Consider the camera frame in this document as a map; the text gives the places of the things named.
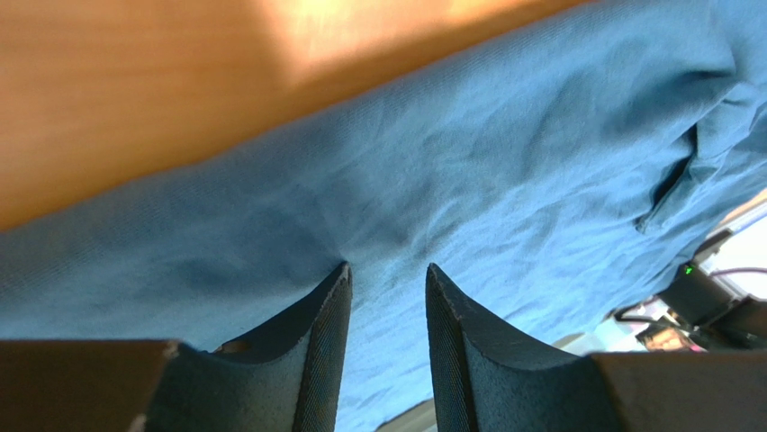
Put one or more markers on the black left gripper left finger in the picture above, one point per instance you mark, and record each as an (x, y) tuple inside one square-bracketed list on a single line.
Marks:
[(283, 375)]

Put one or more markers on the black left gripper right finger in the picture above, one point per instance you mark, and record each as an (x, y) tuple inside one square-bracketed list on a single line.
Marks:
[(489, 376)]

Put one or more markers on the blue t-shirt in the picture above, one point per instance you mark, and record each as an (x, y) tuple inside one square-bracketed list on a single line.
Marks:
[(554, 173)]

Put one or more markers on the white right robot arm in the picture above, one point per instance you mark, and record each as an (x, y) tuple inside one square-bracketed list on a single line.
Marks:
[(709, 315)]

